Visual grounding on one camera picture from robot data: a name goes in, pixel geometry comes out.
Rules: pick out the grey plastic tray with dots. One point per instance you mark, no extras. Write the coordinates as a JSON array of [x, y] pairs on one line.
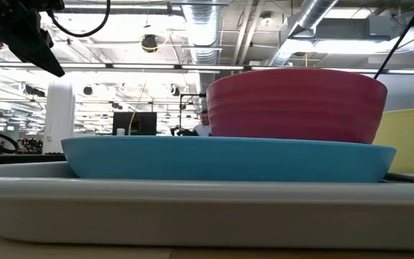
[[192, 216]]

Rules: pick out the person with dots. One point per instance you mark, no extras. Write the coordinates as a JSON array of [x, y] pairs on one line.
[[203, 129]]

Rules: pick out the blue plate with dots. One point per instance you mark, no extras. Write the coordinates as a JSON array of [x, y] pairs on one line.
[[210, 158]]

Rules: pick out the magenta bowl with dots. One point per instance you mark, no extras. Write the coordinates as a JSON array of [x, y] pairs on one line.
[[297, 104]]

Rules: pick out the silver ventilation duct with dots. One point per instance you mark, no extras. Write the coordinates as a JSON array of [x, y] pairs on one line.
[[203, 32], [311, 14]]

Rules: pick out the white pillar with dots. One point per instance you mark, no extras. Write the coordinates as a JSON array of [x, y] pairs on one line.
[[59, 118]]

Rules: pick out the yellow mug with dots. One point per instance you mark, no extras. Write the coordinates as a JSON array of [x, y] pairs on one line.
[[412, 140]]

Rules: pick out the black monitor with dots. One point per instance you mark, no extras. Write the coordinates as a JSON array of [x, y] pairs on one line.
[[142, 124]]

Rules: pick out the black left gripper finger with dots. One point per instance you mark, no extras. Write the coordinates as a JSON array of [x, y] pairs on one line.
[[27, 39]]

